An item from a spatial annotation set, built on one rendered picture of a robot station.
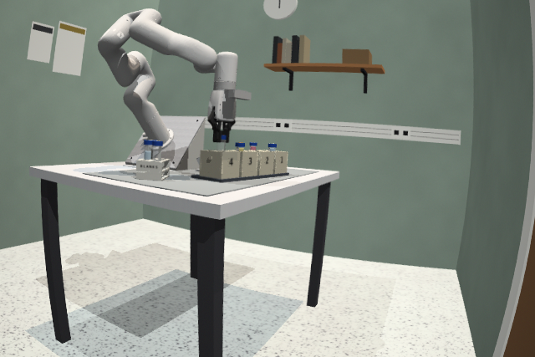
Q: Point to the grey flat mat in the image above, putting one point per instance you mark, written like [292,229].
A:
[184,183]

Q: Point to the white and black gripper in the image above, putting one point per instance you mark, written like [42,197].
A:
[223,108]

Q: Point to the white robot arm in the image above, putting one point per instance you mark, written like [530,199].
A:
[135,72]

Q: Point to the white tube rack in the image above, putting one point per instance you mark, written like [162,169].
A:
[152,170]

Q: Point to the beige square adapter with holes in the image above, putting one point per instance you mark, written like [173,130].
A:
[248,163]
[280,163]
[265,162]

